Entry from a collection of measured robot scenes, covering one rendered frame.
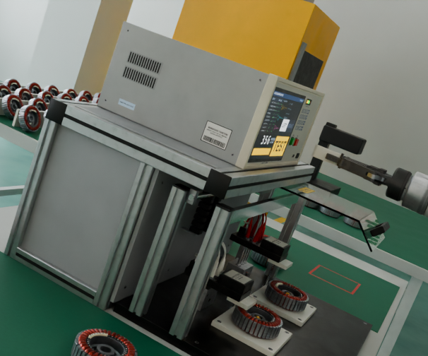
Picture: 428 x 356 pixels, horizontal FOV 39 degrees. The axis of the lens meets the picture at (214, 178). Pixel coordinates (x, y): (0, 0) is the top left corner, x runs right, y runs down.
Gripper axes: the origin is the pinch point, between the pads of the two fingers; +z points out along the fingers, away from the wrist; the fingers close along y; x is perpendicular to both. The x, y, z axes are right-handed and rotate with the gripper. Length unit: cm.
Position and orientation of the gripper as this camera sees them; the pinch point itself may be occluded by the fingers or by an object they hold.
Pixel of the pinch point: (327, 155)
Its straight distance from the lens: 152.1
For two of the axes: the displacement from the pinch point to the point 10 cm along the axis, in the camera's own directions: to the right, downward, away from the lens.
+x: 3.4, -9.2, -1.8
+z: -8.6, -3.9, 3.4
